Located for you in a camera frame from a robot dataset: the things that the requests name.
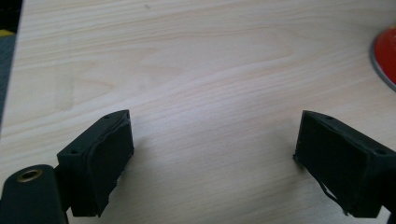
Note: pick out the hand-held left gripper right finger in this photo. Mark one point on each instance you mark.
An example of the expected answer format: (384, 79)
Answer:
(342, 161)

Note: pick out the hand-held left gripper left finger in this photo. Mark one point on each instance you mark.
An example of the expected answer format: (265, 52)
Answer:
(102, 161)

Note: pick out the red dish with metal rim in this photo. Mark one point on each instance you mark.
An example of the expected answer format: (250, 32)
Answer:
(387, 53)

